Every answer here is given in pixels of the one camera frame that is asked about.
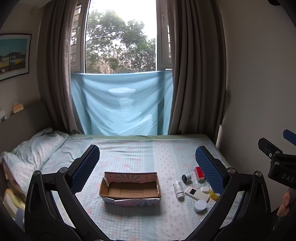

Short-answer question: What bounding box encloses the person's right hand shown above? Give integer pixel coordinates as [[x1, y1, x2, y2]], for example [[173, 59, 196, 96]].
[[277, 188, 293, 217]]

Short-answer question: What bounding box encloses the printed cardboard box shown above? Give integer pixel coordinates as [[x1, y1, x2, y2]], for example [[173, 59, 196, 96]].
[[99, 171, 162, 207]]

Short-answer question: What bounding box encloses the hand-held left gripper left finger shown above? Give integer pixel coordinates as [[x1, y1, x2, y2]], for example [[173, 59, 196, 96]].
[[24, 144, 109, 241]]

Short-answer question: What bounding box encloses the grey headboard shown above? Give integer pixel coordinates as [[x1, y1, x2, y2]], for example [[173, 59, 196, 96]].
[[0, 100, 57, 154]]

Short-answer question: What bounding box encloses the checked floral bedsheet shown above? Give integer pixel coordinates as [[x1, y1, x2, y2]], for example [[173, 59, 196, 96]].
[[5, 134, 245, 241]]

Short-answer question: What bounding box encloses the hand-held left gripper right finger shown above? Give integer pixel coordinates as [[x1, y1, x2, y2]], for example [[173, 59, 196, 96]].
[[185, 146, 272, 241]]

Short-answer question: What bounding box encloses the light blue duvet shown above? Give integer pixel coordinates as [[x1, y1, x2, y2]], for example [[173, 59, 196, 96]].
[[0, 127, 70, 188]]

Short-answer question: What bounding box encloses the white jar with green lid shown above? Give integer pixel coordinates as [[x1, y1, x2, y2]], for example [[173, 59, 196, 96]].
[[194, 199, 208, 213]]

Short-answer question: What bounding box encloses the brown curtain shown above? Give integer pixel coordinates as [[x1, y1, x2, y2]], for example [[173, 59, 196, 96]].
[[38, 0, 90, 135], [167, 0, 230, 136]]

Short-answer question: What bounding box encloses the red small box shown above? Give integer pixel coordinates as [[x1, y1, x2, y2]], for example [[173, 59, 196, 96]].
[[195, 166, 206, 182]]

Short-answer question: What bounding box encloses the white pill bottle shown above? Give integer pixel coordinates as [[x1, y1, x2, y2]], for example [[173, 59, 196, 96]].
[[173, 181, 185, 199]]

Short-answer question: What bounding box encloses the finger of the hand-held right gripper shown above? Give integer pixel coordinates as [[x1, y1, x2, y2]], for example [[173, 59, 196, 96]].
[[258, 138, 284, 160], [282, 129, 296, 145]]

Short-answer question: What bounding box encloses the window sash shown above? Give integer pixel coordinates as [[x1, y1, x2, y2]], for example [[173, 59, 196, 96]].
[[156, 0, 173, 70], [70, 0, 88, 75]]

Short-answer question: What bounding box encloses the tree outside window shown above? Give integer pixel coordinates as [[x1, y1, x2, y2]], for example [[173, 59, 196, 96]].
[[85, 9, 158, 74]]

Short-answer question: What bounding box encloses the framed wall poster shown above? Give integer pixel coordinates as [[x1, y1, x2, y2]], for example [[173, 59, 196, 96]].
[[0, 34, 32, 82]]

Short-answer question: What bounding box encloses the folded yellow cloth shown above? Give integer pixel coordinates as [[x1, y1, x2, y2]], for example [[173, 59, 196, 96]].
[[2, 188, 26, 224]]

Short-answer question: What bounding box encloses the orange small object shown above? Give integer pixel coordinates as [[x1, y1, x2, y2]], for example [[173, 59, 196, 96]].
[[11, 102, 25, 114]]

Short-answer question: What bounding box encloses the light blue hanging sheet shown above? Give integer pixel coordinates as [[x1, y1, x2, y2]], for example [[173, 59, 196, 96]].
[[70, 69, 174, 136]]

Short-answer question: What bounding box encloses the white rectangular device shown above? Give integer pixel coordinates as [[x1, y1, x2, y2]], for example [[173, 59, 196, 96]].
[[185, 186, 209, 201]]

